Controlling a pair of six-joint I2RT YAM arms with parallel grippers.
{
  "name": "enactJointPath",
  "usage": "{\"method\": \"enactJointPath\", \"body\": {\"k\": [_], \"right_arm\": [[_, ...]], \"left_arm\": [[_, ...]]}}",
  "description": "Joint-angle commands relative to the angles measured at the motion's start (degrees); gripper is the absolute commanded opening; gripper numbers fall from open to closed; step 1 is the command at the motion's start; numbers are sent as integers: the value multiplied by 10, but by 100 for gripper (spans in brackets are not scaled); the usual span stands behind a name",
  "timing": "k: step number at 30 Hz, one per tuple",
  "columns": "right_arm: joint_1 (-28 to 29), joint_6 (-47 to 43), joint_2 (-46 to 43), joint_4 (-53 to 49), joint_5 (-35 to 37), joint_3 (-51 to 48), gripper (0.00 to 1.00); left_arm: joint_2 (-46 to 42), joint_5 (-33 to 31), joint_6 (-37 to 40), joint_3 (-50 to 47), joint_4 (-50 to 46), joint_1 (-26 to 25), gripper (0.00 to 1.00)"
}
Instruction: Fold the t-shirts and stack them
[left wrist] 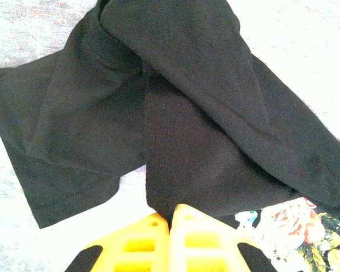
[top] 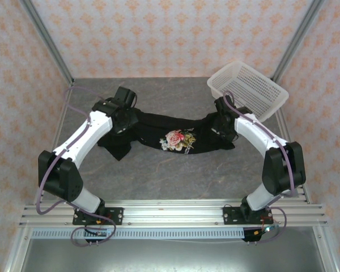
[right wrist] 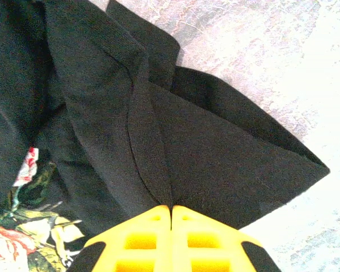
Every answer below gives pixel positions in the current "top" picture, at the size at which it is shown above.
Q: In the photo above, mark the black t-shirt with floral print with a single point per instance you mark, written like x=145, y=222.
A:
x=156, y=133

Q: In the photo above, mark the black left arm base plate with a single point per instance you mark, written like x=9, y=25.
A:
x=116, y=215

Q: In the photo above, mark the white perforated plastic basket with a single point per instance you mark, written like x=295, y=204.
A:
x=252, y=85

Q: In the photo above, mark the steel sheet shelf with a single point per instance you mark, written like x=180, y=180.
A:
x=170, y=258

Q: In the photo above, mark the aluminium lower frame profile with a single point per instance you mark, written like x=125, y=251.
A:
x=327, y=255
x=14, y=256

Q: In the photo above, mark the aluminium cross rail beam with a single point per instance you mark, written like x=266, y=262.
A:
x=173, y=212

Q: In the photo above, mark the aluminium frame post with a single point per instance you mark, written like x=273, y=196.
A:
x=295, y=42
x=49, y=42

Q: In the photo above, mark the aluminium table side rail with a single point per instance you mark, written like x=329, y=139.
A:
x=304, y=197
x=61, y=119

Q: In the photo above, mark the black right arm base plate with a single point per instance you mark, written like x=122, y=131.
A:
x=231, y=215

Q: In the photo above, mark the small controller circuit board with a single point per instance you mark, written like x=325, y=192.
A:
x=99, y=233
x=267, y=229

